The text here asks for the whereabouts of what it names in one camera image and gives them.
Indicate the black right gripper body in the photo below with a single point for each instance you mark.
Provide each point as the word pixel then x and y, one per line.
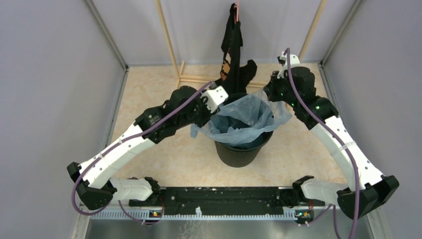
pixel 278 91

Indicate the light blue trash bag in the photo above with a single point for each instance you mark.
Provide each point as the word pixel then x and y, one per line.
pixel 241 122

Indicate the black plastic trash bin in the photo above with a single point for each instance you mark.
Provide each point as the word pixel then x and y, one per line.
pixel 240 156

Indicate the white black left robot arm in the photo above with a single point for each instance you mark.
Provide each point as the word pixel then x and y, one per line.
pixel 95 186

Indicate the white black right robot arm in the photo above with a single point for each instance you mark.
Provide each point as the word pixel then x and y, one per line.
pixel 322 119

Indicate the black printed t-shirt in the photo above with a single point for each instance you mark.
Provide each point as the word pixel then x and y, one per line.
pixel 234 78

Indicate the pink clothes hanger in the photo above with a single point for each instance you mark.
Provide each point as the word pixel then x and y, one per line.
pixel 234 12

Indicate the wooden clothes rack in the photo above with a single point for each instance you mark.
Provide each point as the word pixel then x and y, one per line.
pixel 195 74

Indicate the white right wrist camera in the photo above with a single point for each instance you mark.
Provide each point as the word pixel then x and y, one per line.
pixel 283 60

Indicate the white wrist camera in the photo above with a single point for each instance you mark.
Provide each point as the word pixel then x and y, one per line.
pixel 214 98
pixel 283 60

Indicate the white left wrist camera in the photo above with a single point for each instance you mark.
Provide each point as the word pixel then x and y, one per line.
pixel 214 98

